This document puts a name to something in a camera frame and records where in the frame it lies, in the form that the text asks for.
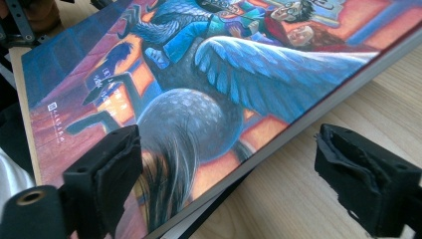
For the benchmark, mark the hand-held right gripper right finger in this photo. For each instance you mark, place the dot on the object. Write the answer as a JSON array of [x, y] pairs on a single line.
[[371, 186]]

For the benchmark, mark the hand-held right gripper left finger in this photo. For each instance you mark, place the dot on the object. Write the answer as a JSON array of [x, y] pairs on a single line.
[[103, 179]]

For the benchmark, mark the red illustrated book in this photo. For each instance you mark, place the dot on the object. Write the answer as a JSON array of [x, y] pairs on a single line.
[[232, 83]]

